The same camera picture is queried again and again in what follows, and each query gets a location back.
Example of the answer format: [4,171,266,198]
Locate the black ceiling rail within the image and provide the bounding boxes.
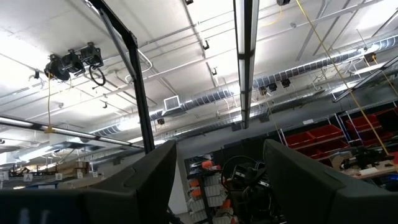
[331,55,398,103]

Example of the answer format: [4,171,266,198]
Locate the brown cardboard boxes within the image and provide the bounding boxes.
[55,161,91,179]

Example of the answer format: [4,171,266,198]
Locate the black ceiling cable reel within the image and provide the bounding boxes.
[43,42,105,87]

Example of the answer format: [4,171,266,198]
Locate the red storage bin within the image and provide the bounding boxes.
[345,114,381,131]
[307,124,345,141]
[284,131,318,149]

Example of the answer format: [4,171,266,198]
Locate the yellow hanging cord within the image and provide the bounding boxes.
[294,0,391,156]
[45,73,54,134]

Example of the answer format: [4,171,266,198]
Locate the white ceiling air vent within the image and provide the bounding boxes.
[163,95,182,112]

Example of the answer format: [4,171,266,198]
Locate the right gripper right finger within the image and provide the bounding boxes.
[263,139,398,224]

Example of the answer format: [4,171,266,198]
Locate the white small-parts drawer cabinet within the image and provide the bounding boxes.
[186,160,234,224]

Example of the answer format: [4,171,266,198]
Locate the wooden workbench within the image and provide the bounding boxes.
[329,151,398,180]

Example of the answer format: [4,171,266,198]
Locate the silver spiral air duct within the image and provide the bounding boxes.
[90,34,398,138]

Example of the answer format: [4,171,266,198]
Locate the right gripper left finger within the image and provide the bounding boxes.
[0,139,177,224]

